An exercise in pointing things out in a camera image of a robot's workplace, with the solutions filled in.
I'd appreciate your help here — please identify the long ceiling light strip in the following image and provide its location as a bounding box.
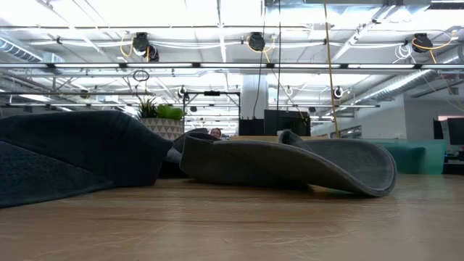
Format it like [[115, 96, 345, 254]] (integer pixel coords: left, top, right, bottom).
[[0, 62, 464, 71]]

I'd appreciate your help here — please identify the silver ventilation duct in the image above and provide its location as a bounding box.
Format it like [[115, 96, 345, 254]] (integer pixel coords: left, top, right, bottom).
[[357, 68, 442, 105]]

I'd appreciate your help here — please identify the black cable with coil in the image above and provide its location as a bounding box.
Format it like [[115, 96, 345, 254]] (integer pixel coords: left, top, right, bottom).
[[275, 0, 283, 132]]

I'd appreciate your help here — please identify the black ceiling cable reel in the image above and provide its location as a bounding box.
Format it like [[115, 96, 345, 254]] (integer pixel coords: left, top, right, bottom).
[[247, 31, 267, 52], [412, 33, 435, 54], [130, 31, 160, 63]]

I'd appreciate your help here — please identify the black monitor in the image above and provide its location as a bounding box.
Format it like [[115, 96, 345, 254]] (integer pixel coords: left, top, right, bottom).
[[433, 118, 444, 141], [446, 117, 464, 146], [238, 117, 265, 137], [263, 109, 312, 137]]

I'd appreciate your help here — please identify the black background workstation frame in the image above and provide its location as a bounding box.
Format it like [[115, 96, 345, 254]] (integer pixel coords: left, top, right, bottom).
[[182, 90, 242, 126]]

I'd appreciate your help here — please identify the green translucent plastic bin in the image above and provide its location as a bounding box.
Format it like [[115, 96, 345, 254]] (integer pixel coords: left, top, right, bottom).
[[362, 138, 448, 175]]

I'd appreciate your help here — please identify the yellow cable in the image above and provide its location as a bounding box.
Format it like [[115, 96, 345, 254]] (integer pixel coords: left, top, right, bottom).
[[323, 0, 341, 139]]

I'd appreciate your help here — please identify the potted succulent in patterned pot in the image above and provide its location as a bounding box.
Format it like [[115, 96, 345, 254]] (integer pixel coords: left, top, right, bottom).
[[136, 94, 186, 141]]

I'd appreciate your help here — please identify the gray baseball cap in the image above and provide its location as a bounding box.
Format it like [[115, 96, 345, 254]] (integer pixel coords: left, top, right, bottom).
[[178, 129, 398, 199], [159, 127, 220, 179]]

